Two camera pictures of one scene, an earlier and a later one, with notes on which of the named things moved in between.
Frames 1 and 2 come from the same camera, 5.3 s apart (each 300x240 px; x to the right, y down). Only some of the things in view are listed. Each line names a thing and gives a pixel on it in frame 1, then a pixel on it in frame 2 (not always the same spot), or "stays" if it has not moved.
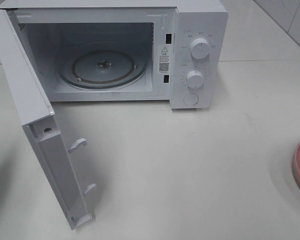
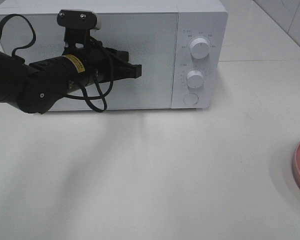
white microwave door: [29, 102] to [151, 40]
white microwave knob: [199, 49] stays
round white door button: [191, 99] stays
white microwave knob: [194, 79] stays
